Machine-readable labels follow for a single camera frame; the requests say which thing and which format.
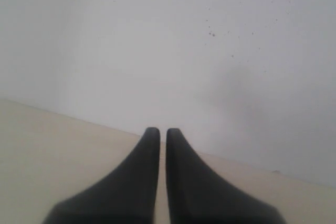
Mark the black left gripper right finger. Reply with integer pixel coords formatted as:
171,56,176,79
166,129,286,223

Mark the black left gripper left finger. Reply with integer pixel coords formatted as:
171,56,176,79
44,127,160,223

